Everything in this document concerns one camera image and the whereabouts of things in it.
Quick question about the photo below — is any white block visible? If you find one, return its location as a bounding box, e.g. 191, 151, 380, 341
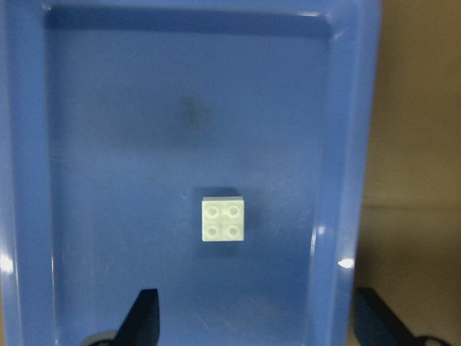
202, 196, 245, 242

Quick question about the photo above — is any blue plastic tray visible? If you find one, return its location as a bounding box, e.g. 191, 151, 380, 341
1, 1, 382, 345

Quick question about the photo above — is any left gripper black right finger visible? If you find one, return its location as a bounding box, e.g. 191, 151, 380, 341
354, 288, 419, 345

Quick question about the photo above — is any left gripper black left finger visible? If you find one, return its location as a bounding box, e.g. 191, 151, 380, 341
114, 289, 160, 346

